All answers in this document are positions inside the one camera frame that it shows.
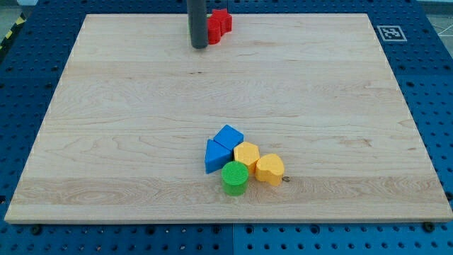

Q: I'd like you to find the yellow hexagon block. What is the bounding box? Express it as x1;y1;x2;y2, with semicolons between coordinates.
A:
234;142;260;175

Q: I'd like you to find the green cylinder block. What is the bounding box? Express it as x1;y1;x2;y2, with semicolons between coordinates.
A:
221;161;249;196

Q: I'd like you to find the red star block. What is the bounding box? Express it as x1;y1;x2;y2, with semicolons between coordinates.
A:
211;8;232;36

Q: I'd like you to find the white fiducial marker tag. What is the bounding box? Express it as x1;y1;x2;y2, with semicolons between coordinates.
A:
377;25;407;42

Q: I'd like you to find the yellow heart block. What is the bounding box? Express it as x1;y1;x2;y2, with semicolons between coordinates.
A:
255;154;285;186

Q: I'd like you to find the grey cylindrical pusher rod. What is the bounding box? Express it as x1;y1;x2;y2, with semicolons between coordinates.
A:
187;0;208;50

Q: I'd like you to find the wooden board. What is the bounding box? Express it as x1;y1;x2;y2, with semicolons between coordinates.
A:
5;13;452;224

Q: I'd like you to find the blue triangle block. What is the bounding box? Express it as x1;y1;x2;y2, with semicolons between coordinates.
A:
205;140;233;174

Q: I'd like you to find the blue cube block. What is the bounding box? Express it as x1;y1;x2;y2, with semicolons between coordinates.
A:
214;125;244;151

